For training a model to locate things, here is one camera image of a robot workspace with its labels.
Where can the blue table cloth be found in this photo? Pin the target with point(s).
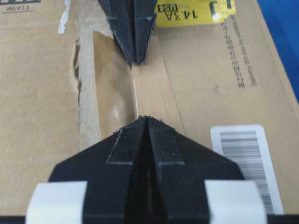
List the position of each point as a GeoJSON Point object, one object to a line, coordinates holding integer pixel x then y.
{"type": "Point", "coordinates": [282, 19]}

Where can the yellow label sticker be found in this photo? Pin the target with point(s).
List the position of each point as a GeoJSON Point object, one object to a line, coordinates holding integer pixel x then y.
{"type": "Point", "coordinates": [179, 13]}

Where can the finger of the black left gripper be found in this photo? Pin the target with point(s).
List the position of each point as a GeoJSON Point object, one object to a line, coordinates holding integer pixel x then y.
{"type": "Point", "coordinates": [144, 21]}
{"type": "Point", "coordinates": [120, 18]}

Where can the brown cardboard box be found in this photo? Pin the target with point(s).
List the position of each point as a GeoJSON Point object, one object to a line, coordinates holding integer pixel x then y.
{"type": "Point", "coordinates": [221, 75]}

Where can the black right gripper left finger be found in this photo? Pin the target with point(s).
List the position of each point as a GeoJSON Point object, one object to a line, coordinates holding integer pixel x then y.
{"type": "Point", "coordinates": [103, 184]}

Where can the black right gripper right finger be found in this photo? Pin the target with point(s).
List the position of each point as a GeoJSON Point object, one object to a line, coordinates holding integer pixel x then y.
{"type": "Point", "coordinates": [192, 184]}

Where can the brown tape strip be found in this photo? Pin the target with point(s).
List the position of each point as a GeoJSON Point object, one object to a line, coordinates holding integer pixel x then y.
{"type": "Point", "coordinates": [126, 92]}

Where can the white barcode label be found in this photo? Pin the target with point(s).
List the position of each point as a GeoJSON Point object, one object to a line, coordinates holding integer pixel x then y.
{"type": "Point", "coordinates": [247, 146]}

